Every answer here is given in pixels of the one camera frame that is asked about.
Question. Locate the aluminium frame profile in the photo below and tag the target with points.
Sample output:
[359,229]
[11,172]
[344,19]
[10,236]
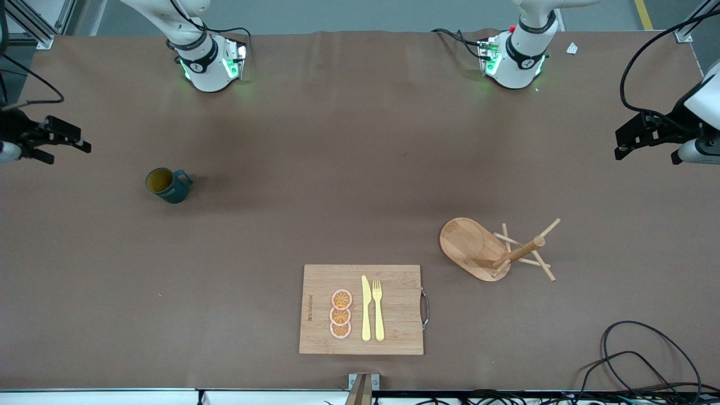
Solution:
[34,31]
[682,35]

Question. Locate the orange slice toy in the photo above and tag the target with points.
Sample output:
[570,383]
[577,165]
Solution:
[340,316]
[341,299]
[340,331]

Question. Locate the table cover mat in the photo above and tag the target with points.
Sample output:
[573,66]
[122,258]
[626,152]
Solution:
[169,281]

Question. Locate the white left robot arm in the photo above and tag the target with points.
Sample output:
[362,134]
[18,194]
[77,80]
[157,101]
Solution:
[520,62]

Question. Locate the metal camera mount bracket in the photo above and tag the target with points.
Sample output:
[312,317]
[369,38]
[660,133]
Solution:
[363,388]

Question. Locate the wooden mug tree stand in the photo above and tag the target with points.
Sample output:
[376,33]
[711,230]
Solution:
[467,244]

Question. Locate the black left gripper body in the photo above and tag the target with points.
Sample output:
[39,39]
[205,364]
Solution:
[665,127]

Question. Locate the teal mug with yellow inside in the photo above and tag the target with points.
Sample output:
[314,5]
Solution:
[171,194]

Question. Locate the small white paper scrap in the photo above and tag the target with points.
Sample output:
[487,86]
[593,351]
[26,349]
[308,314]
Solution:
[572,48]

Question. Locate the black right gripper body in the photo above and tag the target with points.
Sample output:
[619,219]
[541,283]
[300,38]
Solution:
[16,130]

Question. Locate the yellow plastic fork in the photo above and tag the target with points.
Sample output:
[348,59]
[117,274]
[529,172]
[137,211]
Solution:
[378,318]

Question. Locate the wooden cutting board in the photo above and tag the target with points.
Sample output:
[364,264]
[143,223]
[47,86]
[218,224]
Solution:
[394,315]

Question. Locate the yellow plastic knife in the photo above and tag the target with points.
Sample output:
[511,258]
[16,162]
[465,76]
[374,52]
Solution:
[366,315]

